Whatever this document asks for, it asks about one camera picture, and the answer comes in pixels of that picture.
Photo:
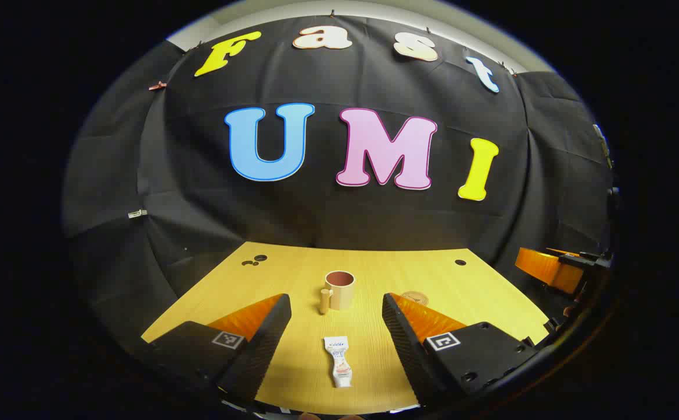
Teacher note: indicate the white toothpaste tube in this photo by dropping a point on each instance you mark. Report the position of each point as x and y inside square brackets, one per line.
[339, 364]

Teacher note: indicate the light wooden desktop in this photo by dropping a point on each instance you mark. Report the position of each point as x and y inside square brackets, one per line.
[293, 280]

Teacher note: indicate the copper clip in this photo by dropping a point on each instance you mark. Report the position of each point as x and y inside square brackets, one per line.
[157, 86]

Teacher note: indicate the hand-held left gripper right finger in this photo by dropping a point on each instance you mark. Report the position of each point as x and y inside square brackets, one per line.
[406, 344]

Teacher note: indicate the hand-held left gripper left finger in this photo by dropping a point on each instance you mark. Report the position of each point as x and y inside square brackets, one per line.
[263, 344]

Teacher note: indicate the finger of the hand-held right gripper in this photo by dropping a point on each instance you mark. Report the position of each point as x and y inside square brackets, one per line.
[543, 268]

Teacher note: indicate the white clip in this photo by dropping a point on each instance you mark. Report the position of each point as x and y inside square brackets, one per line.
[137, 213]

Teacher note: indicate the grey metal clip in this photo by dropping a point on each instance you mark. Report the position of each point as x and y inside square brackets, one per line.
[603, 143]

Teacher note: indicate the round cork coaster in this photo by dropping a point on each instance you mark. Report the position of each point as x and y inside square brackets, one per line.
[416, 298]

